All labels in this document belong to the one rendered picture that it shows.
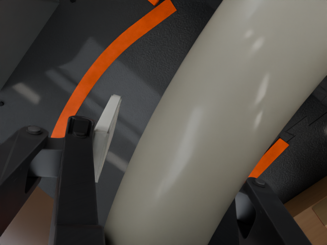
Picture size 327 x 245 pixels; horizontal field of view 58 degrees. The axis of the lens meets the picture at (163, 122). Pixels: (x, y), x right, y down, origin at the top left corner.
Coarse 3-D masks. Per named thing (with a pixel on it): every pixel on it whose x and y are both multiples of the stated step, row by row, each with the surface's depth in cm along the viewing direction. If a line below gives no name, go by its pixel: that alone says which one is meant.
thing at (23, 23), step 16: (0, 0) 64; (16, 0) 70; (32, 0) 77; (48, 0) 86; (0, 16) 69; (16, 16) 75; (32, 16) 84; (48, 16) 94; (0, 32) 74; (16, 32) 82; (32, 32) 92; (0, 48) 81; (16, 48) 90; (0, 64) 89; (16, 64) 100; (0, 80) 98
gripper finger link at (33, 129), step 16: (32, 128) 13; (0, 144) 11; (16, 144) 11; (32, 144) 12; (0, 160) 10; (16, 160) 10; (0, 176) 9; (16, 176) 10; (0, 192) 9; (16, 192) 11; (0, 208) 9; (16, 208) 11; (0, 224) 10
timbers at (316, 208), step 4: (324, 200) 103; (320, 204) 103; (324, 204) 102; (312, 208) 104; (316, 208) 103; (320, 208) 102; (324, 208) 101; (316, 212) 102; (320, 212) 101; (324, 212) 99; (320, 216) 99; (324, 216) 98; (320, 220) 99; (324, 220) 97; (324, 224) 96
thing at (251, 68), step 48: (240, 0) 6; (288, 0) 6; (192, 48) 7; (240, 48) 6; (288, 48) 6; (192, 96) 6; (240, 96) 6; (288, 96) 6; (144, 144) 7; (192, 144) 6; (240, 144) 6; (144, 192) 7; (192, 192) 7; (144, 240) 7; (192, 240) 7
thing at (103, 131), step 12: (120, 96) 20; (108, 108) 17; (108, 120) 16; (96, 132) 14; (108, 132) 14; (96, 144) 14; (108, 144) 17; (96, 156) 14; (96, 168) 15; (96, 180) 15
